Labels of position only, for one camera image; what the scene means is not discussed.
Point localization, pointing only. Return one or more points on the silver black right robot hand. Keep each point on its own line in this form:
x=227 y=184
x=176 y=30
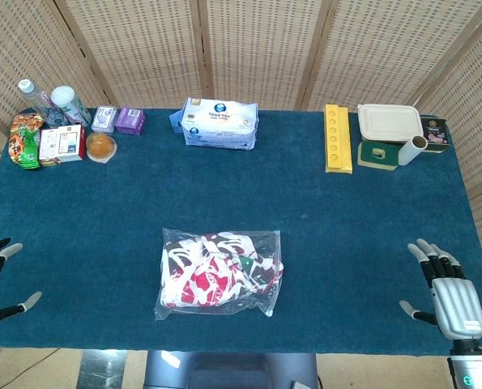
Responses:
x=459 y=308

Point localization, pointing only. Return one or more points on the red white patterned garment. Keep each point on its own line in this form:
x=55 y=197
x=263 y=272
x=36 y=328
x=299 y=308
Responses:
x=208 y=279

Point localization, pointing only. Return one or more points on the clear plastic zip bag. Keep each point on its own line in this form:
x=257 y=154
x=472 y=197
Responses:
x=220 y=312

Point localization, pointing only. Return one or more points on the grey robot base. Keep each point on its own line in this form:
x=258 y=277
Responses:
x=224 y=370

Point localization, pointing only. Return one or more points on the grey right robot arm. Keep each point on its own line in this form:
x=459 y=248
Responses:
x=473 y=373

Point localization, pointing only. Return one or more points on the orange green snack bag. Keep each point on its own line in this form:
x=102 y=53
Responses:
x=22 y=142

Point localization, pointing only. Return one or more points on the blue carpet table mat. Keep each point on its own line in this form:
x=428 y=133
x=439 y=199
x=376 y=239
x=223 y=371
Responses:
x=103 y=227

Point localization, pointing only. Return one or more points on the white paper roll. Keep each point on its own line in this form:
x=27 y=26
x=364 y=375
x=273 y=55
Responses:
x=410 y=153

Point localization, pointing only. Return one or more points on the white red cardboard box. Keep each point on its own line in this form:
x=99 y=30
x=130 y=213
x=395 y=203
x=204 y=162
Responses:
x=60 y=144

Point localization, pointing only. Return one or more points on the green gold box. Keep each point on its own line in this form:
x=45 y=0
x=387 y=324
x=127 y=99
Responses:
x=378 y=156

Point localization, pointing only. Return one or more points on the dark luncheon meat can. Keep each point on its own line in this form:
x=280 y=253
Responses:
x=436 y=131

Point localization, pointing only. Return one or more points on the beige lidded lunch box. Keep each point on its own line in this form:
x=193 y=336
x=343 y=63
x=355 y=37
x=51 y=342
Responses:
x=388 y=121

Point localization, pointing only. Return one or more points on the clear plastic water bottle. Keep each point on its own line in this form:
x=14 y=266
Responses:
x=32 y=97

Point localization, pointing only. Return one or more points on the white capped green label bottle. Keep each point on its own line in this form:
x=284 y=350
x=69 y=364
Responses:
x=68 y=103

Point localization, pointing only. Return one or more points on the yellow block with round holes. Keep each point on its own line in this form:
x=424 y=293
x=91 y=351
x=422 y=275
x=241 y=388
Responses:
x=338 y=142

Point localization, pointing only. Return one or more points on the pale lilac clear box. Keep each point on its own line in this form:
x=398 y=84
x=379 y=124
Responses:
x=104 y=119

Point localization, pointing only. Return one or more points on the purple cardboard box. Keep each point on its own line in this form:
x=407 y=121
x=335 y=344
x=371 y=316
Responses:
x=130 y=120

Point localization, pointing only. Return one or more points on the white blue tissue pack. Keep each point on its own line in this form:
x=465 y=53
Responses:
x=218 y=123

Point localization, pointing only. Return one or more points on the rattan folding screen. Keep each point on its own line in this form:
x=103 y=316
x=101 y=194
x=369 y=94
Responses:
x=261 y=48

